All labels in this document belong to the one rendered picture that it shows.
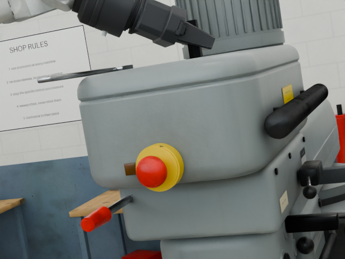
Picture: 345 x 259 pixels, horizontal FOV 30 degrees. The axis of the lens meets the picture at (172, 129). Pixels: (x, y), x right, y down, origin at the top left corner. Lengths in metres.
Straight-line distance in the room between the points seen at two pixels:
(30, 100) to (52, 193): 0.90
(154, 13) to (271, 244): 0.39
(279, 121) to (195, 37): 0.26
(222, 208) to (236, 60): 0.23
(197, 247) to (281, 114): 0.28
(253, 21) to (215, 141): 0.42
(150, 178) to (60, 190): 5.35
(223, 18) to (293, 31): 4.07
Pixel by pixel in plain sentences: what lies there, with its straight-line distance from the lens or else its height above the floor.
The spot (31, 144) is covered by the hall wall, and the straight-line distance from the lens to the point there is 6.20.
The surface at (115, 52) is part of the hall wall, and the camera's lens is 5.69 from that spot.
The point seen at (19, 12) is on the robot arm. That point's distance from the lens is 1.03.
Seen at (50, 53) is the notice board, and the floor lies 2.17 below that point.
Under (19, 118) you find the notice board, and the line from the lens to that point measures 6.23.
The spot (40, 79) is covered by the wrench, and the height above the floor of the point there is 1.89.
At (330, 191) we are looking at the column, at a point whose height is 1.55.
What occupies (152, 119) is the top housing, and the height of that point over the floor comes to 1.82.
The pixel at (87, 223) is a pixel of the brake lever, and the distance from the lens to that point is 0.84.
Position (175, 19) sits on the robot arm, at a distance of 0.96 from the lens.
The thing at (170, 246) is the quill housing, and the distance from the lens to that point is 1.01.
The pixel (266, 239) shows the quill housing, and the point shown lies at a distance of 0.98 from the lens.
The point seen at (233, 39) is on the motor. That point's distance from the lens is 1.17.
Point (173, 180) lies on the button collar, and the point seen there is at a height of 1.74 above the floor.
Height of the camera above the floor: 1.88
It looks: 6 degrees down
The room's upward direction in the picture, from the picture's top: 9 degrees counter-clockwise
